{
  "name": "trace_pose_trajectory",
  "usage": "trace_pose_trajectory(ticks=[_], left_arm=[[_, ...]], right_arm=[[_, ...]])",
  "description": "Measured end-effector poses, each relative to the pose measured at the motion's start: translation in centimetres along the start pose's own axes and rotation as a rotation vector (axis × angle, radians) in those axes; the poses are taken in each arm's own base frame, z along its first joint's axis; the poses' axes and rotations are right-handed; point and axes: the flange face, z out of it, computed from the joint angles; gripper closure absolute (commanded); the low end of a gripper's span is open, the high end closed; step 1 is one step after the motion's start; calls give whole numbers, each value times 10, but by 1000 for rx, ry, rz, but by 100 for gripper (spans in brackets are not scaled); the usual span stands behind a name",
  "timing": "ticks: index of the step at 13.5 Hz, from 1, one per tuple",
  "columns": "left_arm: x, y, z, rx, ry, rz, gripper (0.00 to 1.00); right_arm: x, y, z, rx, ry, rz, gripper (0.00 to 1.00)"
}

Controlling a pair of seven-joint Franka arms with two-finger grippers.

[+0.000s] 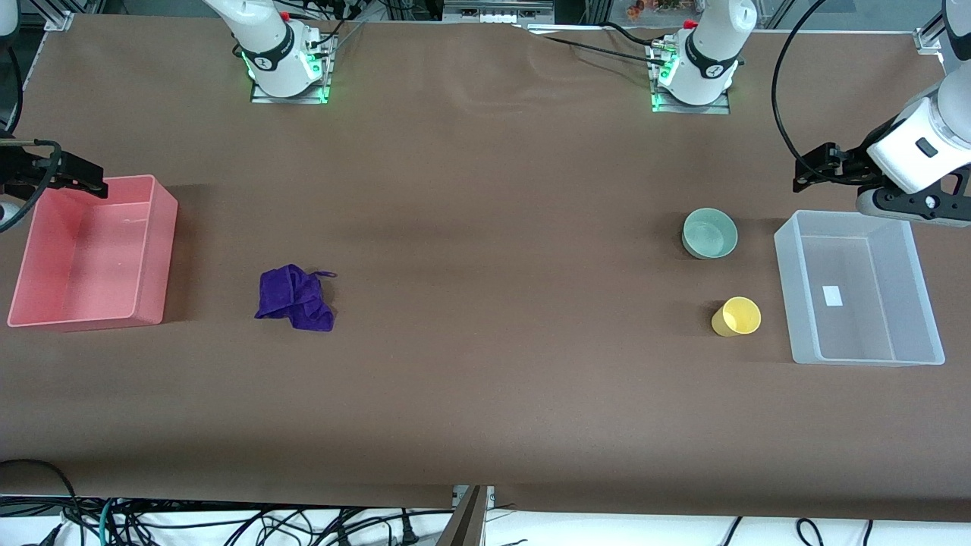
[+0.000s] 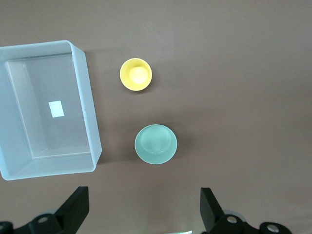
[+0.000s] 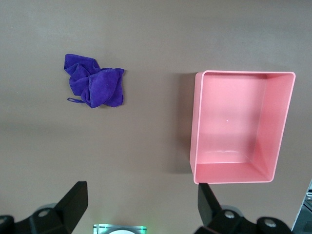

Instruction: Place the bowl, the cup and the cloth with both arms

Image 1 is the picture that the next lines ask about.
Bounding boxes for green bowl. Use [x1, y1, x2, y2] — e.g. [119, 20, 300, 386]
[682, 208, 739, 260]

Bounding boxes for purple cloth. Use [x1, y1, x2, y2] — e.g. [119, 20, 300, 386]
[255, 264, 338, 333]

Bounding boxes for yellow cup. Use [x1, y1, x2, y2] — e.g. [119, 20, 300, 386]
[711, 297, 762, 337]

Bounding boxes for pink plastic bin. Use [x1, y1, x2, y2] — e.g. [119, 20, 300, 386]
[7, 174, 179, 329]

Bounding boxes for clear plastic bin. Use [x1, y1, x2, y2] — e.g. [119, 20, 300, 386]
[774, 210, 946, 367]

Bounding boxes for brown table cover sheet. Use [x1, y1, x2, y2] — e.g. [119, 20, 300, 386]
[0, 14, 971, 522]

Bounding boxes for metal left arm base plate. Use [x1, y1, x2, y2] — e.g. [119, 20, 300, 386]
[650, 42, 731, 115]

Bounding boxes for thick black cable on table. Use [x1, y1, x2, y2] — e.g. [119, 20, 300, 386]
[603, 21, 668, 48]

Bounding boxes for thin black cable on table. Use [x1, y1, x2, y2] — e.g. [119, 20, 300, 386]
[523, 29, 672, 67]

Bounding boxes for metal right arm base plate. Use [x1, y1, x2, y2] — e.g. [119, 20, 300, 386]
[250, 34, 332, 105]

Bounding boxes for thick black floor cable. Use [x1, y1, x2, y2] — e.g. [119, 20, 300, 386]
[0, 458, 80, 528]

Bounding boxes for tangled black floor cables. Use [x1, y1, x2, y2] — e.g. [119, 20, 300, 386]
[114, 507, 433, 546]

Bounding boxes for grey metal post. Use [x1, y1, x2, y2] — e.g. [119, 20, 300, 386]
[436, 485, 488, 546]

